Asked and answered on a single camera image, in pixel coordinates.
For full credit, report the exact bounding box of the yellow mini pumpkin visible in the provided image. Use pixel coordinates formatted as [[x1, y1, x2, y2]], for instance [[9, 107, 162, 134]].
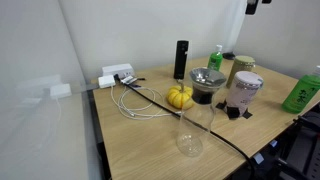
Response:
[[166, 82, 195, 110]]

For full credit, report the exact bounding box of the flat black round object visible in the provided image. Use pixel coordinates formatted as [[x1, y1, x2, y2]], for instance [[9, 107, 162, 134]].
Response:
[[222, 52, 236, 61]]

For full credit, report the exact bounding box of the olive green tin canister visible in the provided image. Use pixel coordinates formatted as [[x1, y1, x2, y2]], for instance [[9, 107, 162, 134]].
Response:
[[226, 55, 257, 89]]

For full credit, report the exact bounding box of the small green plastic bottle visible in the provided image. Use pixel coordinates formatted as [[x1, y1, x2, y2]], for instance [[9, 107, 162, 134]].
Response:
[[207, 44, 224, 72]]

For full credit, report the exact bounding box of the pink white lidded canister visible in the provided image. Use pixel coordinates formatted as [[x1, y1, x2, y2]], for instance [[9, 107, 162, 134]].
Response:
[[225, 70, 264, 116]]

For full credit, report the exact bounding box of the black cylinder flask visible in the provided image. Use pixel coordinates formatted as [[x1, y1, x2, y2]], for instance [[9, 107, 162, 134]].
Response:
[[173, 40, 190, 80]]

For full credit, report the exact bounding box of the large green tea bottle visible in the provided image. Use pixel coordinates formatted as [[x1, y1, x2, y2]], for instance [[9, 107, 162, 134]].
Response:
[[281, 65, 320, 114]]

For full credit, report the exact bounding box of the black tape piece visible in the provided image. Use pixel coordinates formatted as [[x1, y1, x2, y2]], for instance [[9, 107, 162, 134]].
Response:
[[242, 109, 254, 120], [215, 101, 228, 111], [226, 106, 242, 120]]

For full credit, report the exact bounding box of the clear glass carafe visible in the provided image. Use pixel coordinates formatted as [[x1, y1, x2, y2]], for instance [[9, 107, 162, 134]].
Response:
[[176, 87, 216, 158]]

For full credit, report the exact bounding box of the small white black adapter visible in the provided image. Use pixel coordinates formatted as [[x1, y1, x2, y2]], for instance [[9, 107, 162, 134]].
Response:
[[120, 75, 146, 88]]

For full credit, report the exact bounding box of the white power strip box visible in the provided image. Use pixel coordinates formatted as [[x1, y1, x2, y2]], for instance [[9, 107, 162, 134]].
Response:
[[101, 63, 135, 79]]

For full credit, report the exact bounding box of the black equipment cart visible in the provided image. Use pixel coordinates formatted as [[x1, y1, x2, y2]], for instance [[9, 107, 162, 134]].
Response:
[[275, 103, 320, 180]]

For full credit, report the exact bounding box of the white charger adapter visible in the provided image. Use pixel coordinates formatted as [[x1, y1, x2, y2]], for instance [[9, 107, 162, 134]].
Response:
[[97, 74, 116, 89]]

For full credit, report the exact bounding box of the thick black cable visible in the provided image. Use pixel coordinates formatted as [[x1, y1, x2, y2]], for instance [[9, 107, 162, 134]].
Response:
[[113, 74, 256, 180]]

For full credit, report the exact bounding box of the white charging cable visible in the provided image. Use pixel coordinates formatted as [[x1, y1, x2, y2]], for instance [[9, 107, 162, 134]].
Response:
[[110, 85, 183, 121]]

